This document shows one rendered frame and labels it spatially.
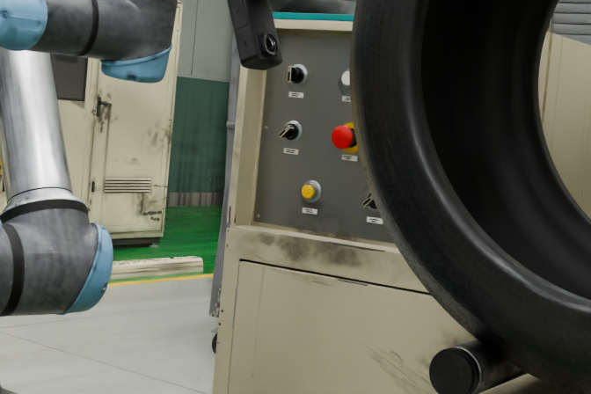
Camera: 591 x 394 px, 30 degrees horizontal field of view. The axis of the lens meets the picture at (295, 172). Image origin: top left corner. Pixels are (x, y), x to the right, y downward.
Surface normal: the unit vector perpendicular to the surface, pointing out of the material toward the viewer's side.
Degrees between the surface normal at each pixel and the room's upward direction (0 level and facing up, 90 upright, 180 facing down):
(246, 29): 91
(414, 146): 95
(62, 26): 104
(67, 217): 61
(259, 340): 90
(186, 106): 90
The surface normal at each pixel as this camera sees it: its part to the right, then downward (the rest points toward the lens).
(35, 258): 0.61, -0.31
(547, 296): -0.59, 0.17
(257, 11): 0.80, -0.25
